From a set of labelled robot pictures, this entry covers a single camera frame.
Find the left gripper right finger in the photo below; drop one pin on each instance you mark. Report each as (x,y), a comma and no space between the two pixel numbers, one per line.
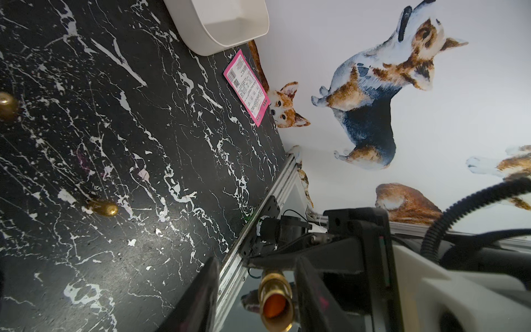
(318,309)

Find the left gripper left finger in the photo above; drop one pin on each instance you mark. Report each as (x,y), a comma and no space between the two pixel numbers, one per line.
(196,310)

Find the aluminium front rail frame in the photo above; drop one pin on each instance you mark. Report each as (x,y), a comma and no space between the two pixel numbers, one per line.
(288,192)

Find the pink paper card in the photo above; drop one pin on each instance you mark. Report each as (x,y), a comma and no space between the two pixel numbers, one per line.
(247,87)

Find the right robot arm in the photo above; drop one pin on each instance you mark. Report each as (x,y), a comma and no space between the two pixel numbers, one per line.
(355,277)

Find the cream plastic tray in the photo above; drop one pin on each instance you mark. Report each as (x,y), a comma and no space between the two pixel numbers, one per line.
(211,26)

